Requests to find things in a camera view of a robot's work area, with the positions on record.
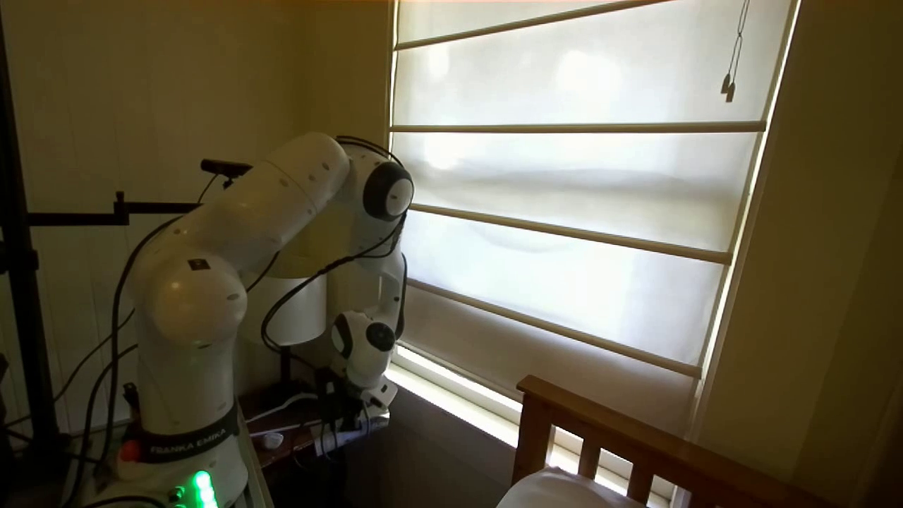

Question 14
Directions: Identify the white window frame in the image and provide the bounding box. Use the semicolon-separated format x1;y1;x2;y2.
378;0;813;454

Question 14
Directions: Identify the black camera stand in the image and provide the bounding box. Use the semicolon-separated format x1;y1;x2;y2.
0;16;181;476

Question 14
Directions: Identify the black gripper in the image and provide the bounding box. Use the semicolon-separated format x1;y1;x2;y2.
316;366;398;436

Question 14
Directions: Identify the white pillow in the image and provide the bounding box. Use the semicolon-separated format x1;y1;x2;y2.
494;464;655;508

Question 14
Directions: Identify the white roman window blind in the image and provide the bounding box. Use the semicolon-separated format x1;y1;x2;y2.
381;0;803;380

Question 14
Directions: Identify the dark wooden nightstand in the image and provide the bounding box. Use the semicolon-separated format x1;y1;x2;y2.
234;374;378;508

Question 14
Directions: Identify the white fairy tales book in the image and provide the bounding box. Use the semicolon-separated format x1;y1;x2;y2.
309;411;395;460

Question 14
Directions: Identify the small black camera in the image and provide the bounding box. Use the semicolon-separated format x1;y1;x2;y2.
197;154;254;181

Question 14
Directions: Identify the brown wooden bunk bed frame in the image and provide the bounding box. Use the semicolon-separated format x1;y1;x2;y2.
511;373;841;508

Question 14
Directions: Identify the blind pull cord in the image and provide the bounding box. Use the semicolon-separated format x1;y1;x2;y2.
718;0;756;106

